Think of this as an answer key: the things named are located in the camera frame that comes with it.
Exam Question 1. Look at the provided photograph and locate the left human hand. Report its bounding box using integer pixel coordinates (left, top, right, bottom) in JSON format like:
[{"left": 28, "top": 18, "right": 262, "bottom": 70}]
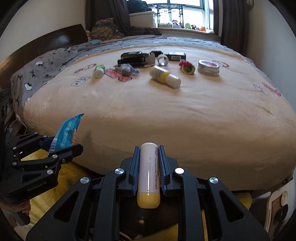
[{"left": 0, "top": 198, "right": 31, "bottom": 213}]

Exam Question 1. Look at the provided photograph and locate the white storage box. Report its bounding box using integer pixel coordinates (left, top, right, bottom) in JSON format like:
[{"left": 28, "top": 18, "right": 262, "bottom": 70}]
[{"left": 129, "top": 11, "right": 157, "bottom": 28}]

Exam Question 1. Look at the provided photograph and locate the blue snack wrapper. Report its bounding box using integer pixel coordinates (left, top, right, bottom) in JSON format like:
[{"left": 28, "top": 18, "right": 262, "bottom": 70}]
[{"left": 49, "top": 113, "right": 84, "bottom": 153}]

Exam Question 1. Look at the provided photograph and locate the red green candy wrapper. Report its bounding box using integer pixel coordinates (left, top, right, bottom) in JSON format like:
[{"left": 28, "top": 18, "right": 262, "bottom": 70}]
[{"left": 179, "top": 59, "right": 196, "bottom": 75}]

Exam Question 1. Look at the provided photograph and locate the orange plush toy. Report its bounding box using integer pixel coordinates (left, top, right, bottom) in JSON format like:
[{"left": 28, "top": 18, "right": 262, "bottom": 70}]
[{"left": 199, "top": 26, "right": 206, "bottom": 32}]

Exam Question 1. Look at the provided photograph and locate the small dark green bottle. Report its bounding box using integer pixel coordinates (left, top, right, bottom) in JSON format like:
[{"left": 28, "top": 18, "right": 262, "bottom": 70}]
[{"left": 165, "top": 52, "right": 186, "bottom": 61}]

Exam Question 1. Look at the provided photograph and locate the small green white tube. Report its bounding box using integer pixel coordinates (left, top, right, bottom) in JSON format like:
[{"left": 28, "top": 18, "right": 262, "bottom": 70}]
[{"left": 93, "top": 64, "right": 106, "bottom": 79}]

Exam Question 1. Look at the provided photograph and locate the large dark green bottle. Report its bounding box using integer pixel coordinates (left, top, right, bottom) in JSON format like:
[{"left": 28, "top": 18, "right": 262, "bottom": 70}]
[{"left": 120, "top": 51, "right": 149, "bottom": 59}]

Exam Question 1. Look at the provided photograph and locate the red flat wrapper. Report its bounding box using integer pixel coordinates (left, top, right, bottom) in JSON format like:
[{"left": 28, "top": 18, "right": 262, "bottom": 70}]
[{"left": 104, "top": 69, "right": 122, "bottom": 79}]

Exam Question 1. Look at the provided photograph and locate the round silver tin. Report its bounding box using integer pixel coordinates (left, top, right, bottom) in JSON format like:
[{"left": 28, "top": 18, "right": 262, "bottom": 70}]
[{"left": 198, "top": 60, "right": 220, "bottom": 77}]

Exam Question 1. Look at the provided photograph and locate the dark curtain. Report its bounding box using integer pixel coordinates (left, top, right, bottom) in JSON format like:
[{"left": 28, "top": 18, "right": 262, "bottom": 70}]
[
  {"left": 85, "top": 0, "right": 162, "bottom": 37},
  {"left": 213, "top": 0, "right": 249, "bottom": 55}
]

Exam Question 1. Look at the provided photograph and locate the brown patterned pillow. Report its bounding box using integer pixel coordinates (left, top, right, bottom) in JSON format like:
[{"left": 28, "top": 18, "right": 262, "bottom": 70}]
[{"left": 88, "top": 18, "right": 125, "bottom": 41}]

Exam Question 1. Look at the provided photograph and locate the dark wooden headboard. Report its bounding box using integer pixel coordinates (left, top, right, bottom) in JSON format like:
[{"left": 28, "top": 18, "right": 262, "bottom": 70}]
[{"left": 1, "top": 24, "right": 88, "bottom": 89}]

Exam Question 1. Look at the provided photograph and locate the crumpled blue white wrapper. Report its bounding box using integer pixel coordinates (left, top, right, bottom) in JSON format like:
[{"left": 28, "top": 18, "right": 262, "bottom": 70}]
[{"left": 114, "top": 64, "right": 140, "bottom": 76}]

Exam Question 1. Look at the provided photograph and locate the dark left curtain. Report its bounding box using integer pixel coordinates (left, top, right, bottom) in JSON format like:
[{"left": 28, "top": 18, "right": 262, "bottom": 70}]
[{"left": 85, "top": 0, "right": 162, "bottom": 37}]

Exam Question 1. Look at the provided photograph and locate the green plush toy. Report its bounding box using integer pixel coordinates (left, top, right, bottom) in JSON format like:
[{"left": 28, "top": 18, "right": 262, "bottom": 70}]
[{"left": 185, "top": 23, "right": 191, "bottom": 29}]

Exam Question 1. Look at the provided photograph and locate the black metal rack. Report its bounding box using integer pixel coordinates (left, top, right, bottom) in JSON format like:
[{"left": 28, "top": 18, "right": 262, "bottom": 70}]
[{"left": 151, "top": 3, "right": 186, "bottom": 29}]

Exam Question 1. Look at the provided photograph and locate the white tape roll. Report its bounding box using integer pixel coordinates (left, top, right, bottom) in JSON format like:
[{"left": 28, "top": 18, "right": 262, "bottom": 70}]
[{"left": 157, "top": 54, "right": 169, "bottom": 66}]

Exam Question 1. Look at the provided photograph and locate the black cardboard box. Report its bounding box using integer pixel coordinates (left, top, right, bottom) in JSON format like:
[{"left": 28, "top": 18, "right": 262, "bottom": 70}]
[{"left": 117, "top": 53, "right": 155, "bottom": 67}]

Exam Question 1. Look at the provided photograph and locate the beige printed bed sheet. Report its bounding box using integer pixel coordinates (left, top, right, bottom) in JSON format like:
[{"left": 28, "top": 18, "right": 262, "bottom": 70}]
[{"left": 23, "top": 46, "right": 295, "bottom": 190}]

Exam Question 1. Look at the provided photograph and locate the yellow white lotion bottle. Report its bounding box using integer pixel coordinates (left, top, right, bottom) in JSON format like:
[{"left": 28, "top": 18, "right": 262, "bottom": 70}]
[{"left": 149, "top": 66, "right": 181, "bottom": 89}]

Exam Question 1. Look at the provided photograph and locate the black thread spool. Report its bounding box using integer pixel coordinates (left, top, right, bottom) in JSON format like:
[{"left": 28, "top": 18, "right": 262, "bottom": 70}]
[{"left": 150, "top": 51, "right": 163, "bottom": 57}]

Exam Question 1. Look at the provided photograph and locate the grey patterned duvet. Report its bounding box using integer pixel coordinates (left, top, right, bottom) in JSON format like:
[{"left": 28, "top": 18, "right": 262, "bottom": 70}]
[{"left": 9, "top": 34, "right": 234, "bottom": 117}]

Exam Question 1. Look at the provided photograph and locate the dark right curtain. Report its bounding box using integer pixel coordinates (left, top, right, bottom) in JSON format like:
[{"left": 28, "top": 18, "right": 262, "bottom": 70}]
[{"left": 213, "top": 0, "right": 249, "bottom": 55}]

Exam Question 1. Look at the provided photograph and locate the white tube yellow cap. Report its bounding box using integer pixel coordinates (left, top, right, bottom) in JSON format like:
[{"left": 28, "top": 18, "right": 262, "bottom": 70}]
[{"left": 137, "top": 143, "right": 160, "bottom": 209}]

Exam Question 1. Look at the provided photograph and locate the small red wrapper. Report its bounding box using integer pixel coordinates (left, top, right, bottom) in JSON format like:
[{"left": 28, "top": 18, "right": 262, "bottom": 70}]
[{"left": 118, "top": 76, "right": 132, "bottom": 82}]

